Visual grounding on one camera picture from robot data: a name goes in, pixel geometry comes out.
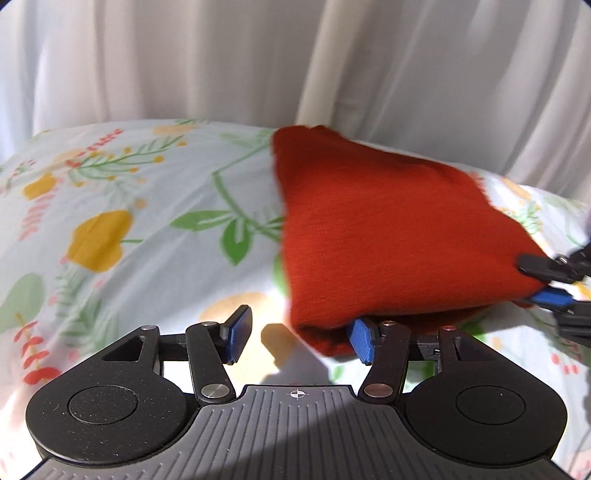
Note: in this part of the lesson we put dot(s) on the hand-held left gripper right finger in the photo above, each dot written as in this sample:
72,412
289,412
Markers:
362,340

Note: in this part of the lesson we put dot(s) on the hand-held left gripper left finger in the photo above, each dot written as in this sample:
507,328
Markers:
240,333

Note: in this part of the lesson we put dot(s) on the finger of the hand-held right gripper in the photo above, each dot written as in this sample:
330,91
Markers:
538,265
549,297

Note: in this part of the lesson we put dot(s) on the red knit garment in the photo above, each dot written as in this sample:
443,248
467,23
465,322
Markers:
369,230

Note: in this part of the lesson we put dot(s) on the floral bed sheet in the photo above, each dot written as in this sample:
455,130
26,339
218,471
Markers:
138,286

